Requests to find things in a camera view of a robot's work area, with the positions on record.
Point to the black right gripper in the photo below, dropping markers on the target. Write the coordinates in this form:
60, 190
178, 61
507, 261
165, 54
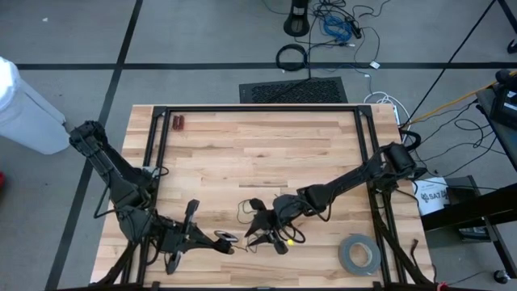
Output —
278, 220

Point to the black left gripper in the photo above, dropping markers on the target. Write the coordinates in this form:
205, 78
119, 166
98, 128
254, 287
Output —
179, 240

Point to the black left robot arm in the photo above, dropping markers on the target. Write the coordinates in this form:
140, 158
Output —
117, 182

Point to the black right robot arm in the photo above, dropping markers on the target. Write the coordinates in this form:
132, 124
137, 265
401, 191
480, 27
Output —
351, 178

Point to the grey tape roll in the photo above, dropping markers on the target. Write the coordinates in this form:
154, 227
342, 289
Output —
343, 258

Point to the small red ridged block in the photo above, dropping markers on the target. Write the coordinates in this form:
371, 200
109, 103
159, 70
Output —
178, 122

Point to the black perforated floor mat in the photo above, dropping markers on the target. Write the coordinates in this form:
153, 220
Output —
323, 91

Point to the white paper label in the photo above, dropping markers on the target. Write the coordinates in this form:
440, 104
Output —
428, 198

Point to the white power strip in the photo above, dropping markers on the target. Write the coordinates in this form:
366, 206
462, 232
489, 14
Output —
397, 115

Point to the small white adapter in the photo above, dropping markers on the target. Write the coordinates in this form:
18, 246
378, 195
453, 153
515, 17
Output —
374, 64

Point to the black cylindrical stand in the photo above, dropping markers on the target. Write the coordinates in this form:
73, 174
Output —
297, 24

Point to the white plastic bin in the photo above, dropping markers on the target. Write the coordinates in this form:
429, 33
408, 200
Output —
28, 117

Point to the black power strip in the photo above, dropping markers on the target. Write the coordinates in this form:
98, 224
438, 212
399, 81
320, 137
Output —
354, 29

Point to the black caster wheel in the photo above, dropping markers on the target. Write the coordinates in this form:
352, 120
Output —
501, 276

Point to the grey side desk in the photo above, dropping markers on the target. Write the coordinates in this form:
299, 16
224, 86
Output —
501, 141

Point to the black cart frame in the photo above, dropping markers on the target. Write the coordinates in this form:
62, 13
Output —
464, 210

